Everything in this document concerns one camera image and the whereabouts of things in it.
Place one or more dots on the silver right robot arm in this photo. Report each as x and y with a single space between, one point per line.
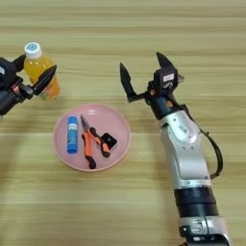
189 160

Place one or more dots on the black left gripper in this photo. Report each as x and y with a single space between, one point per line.
12 96

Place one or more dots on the blue glue stick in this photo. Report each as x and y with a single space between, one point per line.
72 137

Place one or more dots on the orange black pliers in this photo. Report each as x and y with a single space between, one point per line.
88 147

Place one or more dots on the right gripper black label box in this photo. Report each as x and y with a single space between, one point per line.
166 81

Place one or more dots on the pink round plate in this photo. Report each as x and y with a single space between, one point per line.
118 128

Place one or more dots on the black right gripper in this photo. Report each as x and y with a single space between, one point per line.
161 107

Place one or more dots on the small black square block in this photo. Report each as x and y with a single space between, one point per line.
109 141

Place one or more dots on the orange juice bottle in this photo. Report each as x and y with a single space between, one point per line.
35 67

